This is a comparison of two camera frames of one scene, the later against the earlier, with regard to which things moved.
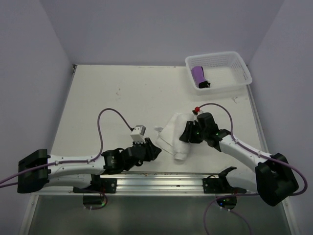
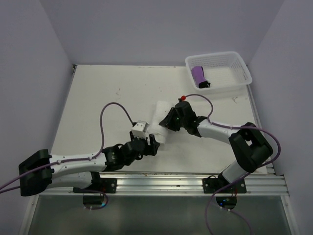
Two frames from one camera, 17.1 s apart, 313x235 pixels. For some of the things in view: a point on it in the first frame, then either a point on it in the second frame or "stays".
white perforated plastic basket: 224,71 stays
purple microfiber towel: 198,73 stays
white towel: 168,139 → 161,132
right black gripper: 187,136 → 168,122
